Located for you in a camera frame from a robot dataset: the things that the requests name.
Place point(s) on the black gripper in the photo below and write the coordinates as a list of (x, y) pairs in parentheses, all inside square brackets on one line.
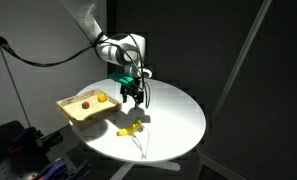
[(132, 90)]

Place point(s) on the yellow banana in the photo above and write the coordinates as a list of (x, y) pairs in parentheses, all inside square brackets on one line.
[(129, 129)]

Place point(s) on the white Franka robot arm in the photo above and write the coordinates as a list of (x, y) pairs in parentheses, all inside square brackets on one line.
[(114, 51)]

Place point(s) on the wooden slatted crate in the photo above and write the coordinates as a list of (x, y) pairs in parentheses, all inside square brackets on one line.
[(71, 116)]

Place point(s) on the small red fruit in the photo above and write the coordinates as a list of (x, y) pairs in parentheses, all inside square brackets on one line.
[(85, 105)]

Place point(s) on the white table base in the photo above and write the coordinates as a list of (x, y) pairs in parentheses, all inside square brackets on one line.
[(161, 165)]

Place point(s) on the black clamp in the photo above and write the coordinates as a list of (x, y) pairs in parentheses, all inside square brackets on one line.
[(53, 138)]

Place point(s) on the purple spring clamp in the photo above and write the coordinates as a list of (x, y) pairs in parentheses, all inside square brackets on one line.
[(54, 168)]

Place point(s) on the purple clamp with orange tip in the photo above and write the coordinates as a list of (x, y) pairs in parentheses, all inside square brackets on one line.
[(24, 135)]

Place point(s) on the grey diagonal pole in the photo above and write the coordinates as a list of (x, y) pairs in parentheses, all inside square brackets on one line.
[(241, 56)]

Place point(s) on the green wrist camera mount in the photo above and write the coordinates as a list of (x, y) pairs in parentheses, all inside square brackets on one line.
[(121, 79)]

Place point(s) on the thin dark wall rod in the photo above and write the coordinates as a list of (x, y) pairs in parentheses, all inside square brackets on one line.
[(11, 76)]

